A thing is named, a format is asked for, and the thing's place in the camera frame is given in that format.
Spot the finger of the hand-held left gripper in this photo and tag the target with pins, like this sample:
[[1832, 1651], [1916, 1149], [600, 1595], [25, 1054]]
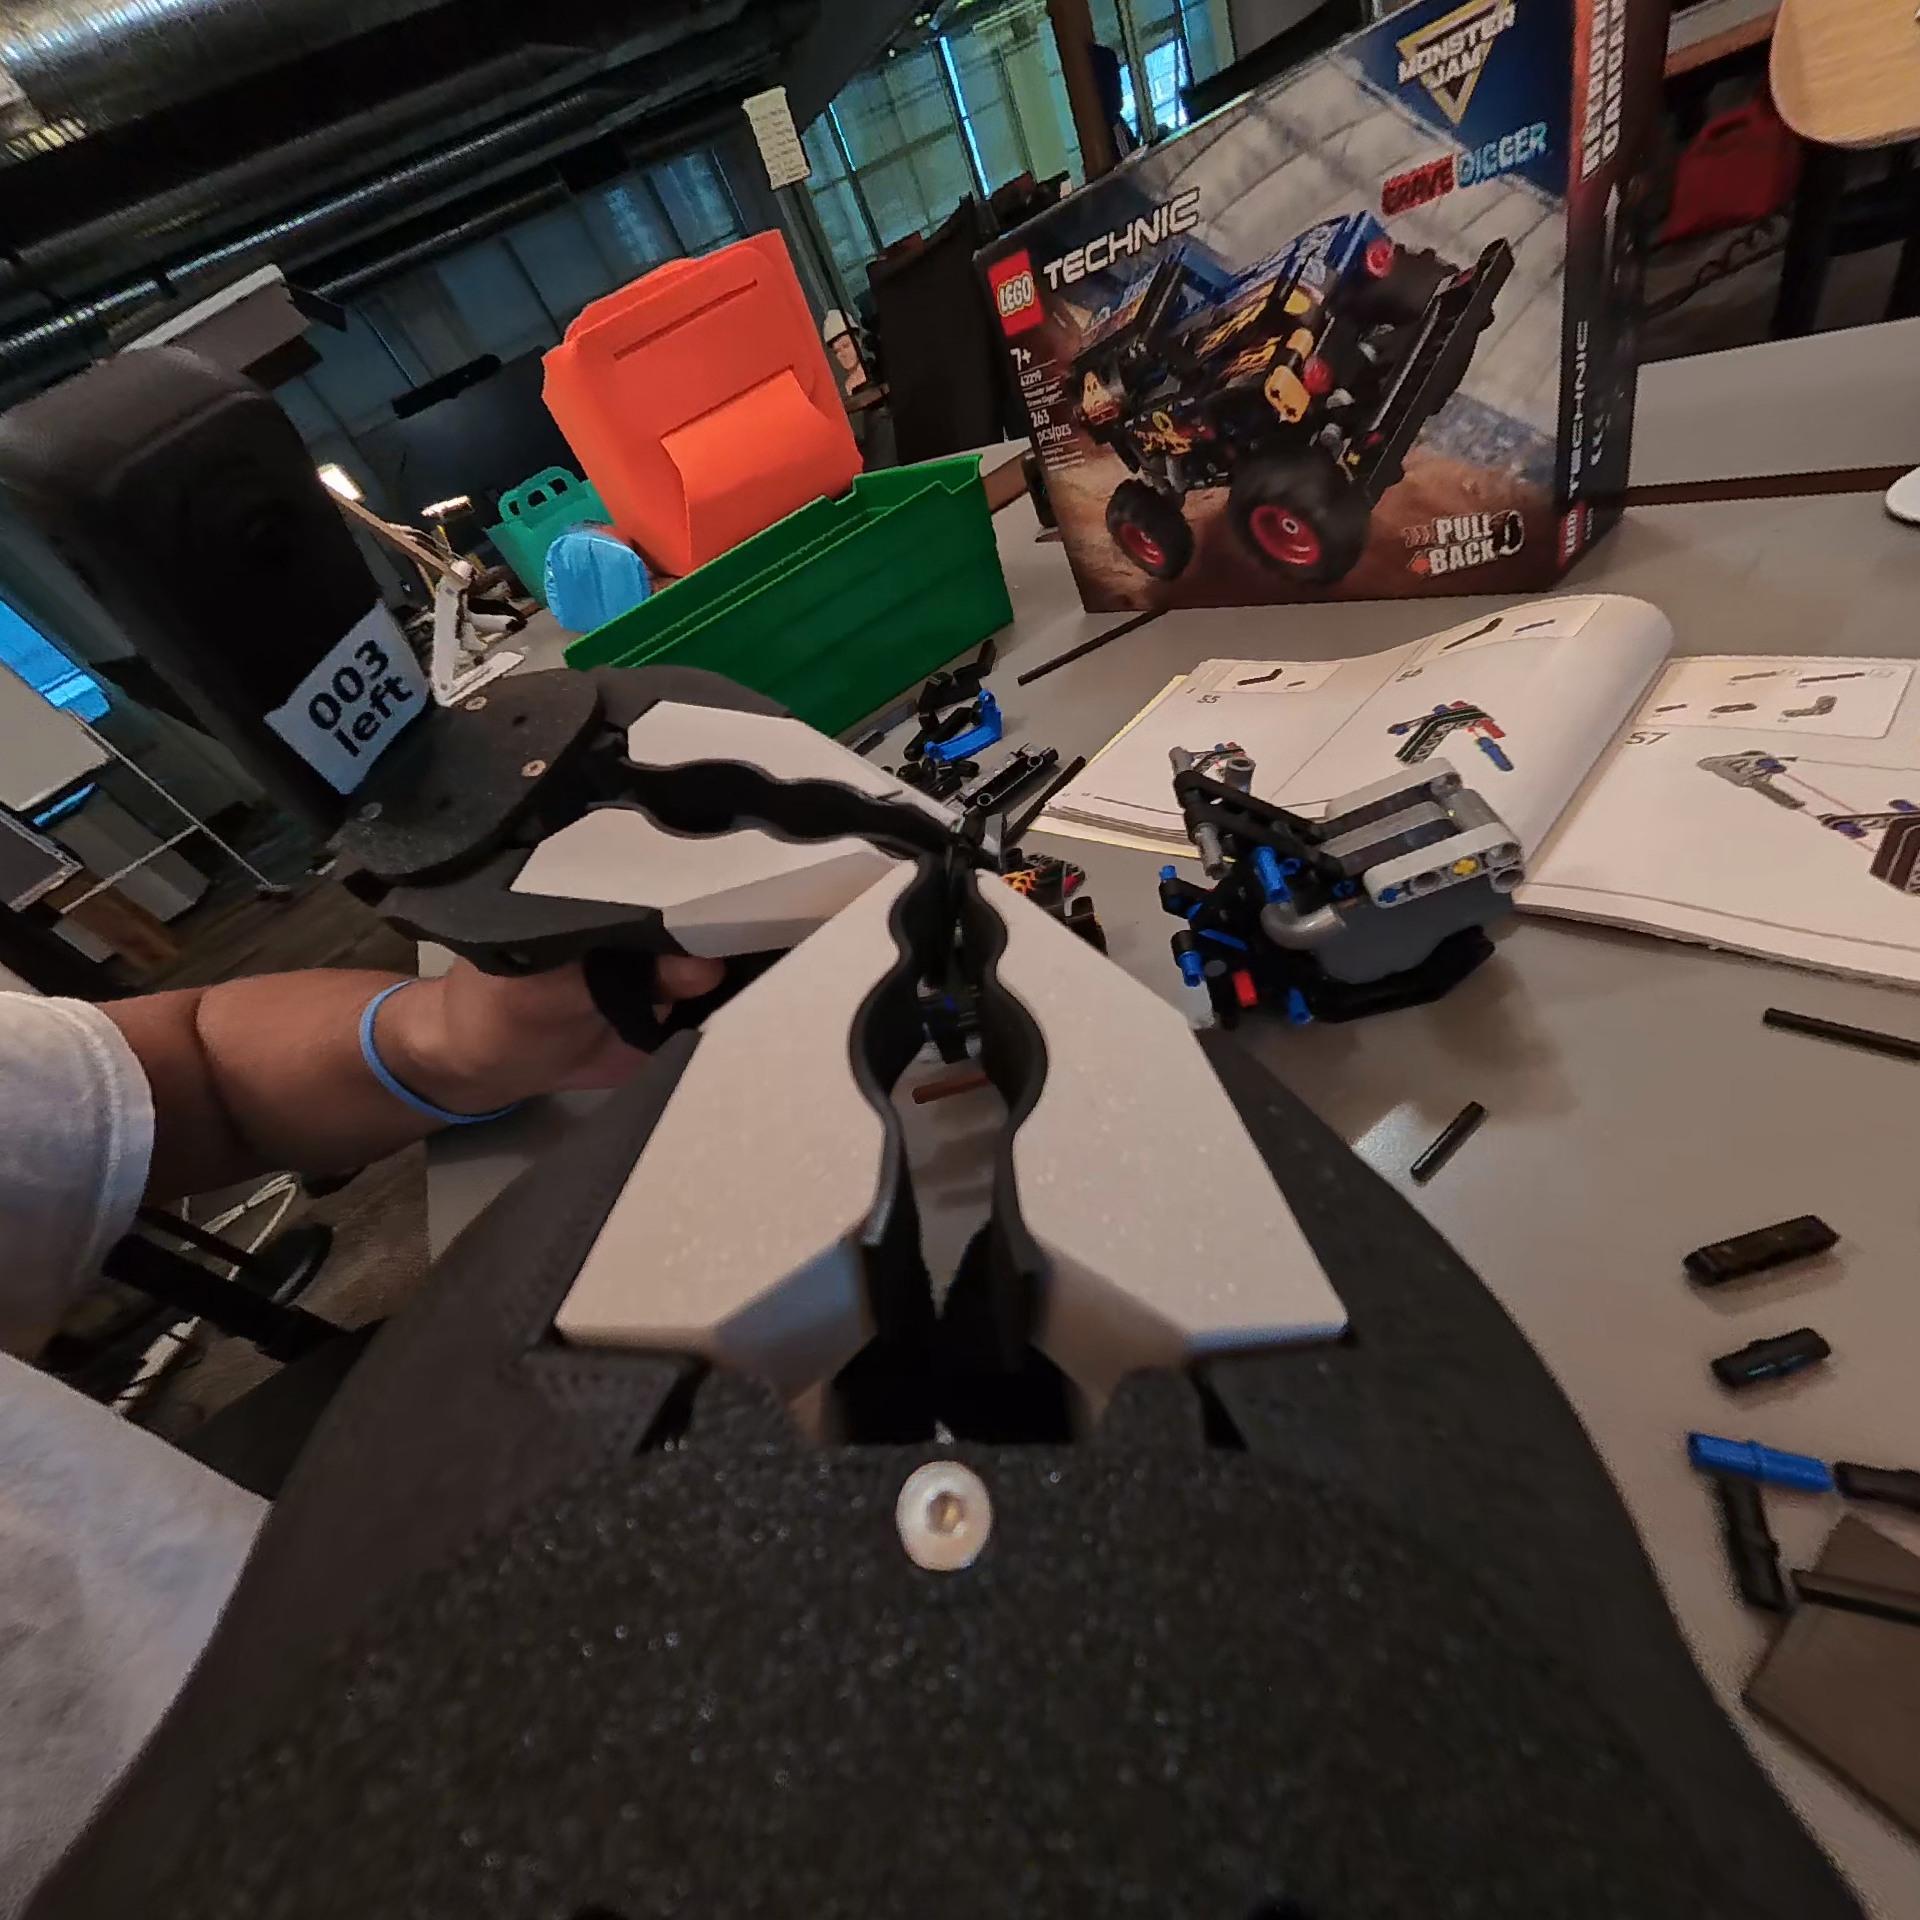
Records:
[[721, 886], [749, 743]]

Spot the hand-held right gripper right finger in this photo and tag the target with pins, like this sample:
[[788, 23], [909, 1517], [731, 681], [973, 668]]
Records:
[[1170, 1200]]

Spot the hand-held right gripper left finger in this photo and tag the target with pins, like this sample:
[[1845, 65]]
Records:
[[735, 1200]]

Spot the short black toy axle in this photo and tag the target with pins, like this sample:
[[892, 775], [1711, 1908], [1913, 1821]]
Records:
[[1447, 1141]]

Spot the pile of small toy pins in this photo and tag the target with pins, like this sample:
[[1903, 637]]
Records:
[[1755, 1249]]

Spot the thin black toy axle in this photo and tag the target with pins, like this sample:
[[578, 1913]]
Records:
[[1845, 1038]]

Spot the monster truck toy set box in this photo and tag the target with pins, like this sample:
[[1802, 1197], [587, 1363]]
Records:
[[1276, 451]]

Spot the person's left hand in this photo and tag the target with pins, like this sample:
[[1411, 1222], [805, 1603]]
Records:
[[524, 1038]]

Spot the stacked green plastic bins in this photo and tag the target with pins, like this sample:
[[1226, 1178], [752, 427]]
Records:
[[839, 600]]

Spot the pile of black toy beams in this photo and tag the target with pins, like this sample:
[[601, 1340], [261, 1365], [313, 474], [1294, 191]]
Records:
[[938, 696]]

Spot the blue toy panel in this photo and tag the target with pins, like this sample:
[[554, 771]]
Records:
[[960, 738]]

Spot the light blue roll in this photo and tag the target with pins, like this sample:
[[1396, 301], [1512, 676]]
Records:
[[600, 586]]

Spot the teal plastic basket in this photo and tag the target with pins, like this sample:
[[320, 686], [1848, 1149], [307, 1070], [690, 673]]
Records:
[[524, 523]]

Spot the long black toy axle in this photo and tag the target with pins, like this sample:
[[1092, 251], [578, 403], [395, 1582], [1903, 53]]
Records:
[[1089, 645]]

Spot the orange plastic container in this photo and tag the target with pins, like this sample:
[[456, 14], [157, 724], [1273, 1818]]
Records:
[[690, 376]]

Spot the blue wristband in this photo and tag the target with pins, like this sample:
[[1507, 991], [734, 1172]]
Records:
[[383, 1074]]

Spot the toy chassis with grey motor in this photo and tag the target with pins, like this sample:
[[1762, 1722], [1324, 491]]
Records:
[[1411, 857]]

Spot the black office chair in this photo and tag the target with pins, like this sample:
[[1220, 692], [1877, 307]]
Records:
[[228, 1274]]

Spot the white paper notice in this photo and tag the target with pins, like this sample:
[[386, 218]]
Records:
[[777, 140]]

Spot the building instruction booklet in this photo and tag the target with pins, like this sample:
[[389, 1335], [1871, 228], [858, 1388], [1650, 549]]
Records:
[[1593, 719]]

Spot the blue toy pin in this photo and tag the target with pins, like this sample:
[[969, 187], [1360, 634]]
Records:
[[1755, 1459]]

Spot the person's white shirt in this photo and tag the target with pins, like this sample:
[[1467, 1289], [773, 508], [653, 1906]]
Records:
[[75, 1141]]

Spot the dark grey toy panel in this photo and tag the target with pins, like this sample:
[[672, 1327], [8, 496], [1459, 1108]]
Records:
[[1845, 1696]]

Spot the red plastic canister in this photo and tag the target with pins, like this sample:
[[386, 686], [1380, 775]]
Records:
[[1726, 166]]

